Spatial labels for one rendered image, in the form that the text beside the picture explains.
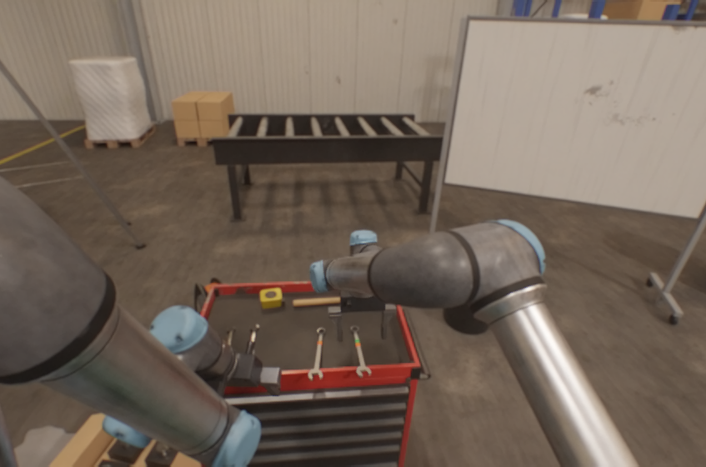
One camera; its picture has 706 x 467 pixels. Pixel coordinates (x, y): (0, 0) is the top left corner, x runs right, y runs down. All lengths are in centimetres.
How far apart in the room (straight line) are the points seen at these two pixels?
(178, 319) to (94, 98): 692
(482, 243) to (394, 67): 848
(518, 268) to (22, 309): 54
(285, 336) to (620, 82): 265
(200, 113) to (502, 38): 521
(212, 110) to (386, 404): 619
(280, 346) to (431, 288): 86
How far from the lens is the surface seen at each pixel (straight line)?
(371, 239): 101
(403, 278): 55
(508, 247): 60
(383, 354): 130
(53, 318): 31
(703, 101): 331
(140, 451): 218
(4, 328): 30
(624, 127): 321
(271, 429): 136
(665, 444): 276
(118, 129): 748
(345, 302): 108
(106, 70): 735
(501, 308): 58
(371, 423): 137
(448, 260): 53
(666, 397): 303
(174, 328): 63
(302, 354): 130
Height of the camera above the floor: 184
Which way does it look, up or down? 28 degrees down
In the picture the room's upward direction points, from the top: 2 degrees clockwise
